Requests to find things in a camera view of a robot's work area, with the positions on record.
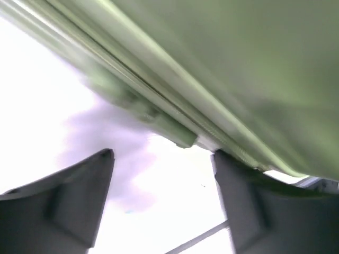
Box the green hard-shell suitcase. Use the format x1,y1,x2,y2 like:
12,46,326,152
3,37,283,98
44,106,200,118
1,1,338,179

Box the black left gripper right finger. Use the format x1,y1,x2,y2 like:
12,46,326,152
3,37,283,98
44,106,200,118
213,150,338,253

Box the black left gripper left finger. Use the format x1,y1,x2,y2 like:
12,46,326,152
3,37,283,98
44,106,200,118
1,149,114,253

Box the aluminium table edge rail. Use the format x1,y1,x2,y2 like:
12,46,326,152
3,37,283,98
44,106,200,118
166,176,338,254

